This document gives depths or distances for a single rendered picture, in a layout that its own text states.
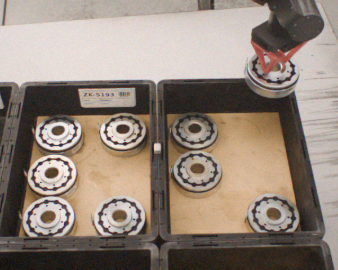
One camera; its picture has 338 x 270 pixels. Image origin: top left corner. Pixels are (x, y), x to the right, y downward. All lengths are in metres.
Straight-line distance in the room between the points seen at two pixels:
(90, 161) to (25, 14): 1.81
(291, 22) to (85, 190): 0.55
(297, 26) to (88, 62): 0.83
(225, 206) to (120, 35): 0.73
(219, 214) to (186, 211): 0.07
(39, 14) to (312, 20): 2.16
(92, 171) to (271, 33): 0.48
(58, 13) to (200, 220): 1.96
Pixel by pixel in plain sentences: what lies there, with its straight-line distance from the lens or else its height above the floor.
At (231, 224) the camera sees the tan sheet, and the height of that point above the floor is 0.83.
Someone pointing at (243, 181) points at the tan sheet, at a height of 0.83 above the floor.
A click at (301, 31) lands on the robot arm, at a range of 0.94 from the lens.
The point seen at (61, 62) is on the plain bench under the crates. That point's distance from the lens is 1.64.
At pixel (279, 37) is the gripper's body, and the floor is 1.15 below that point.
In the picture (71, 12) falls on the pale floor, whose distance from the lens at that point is 2.93.
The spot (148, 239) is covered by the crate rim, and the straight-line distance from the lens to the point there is 1.01.
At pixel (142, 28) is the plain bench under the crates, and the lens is 1.73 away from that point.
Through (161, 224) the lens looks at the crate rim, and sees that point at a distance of 1.03.
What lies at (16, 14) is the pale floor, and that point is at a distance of 2.98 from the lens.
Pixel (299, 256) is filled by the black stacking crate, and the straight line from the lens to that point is 1.07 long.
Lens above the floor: 1.82
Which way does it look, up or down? 51 degrees down
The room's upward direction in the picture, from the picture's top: straight up
